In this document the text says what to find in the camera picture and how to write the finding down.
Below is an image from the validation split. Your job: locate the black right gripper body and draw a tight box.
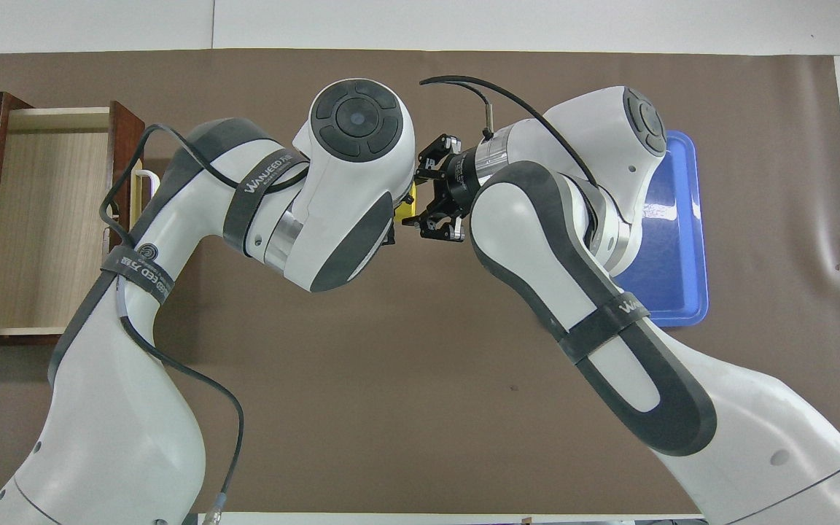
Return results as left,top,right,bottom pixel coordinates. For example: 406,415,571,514
438,146,479,219

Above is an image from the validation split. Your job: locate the white drawer handle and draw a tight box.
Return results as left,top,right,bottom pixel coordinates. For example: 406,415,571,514
132,169,162,228

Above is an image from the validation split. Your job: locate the wooden drawer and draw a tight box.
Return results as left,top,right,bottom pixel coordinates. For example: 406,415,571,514
0,101,162,338

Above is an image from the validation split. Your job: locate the brown paper table mat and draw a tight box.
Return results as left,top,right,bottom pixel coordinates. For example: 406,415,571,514
0,48,840,515

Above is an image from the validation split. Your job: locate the blue plastic tray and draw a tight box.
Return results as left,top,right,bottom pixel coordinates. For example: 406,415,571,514
613,131,709,329

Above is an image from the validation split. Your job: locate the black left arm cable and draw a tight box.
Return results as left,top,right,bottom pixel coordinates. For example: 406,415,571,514
99,124,246,525

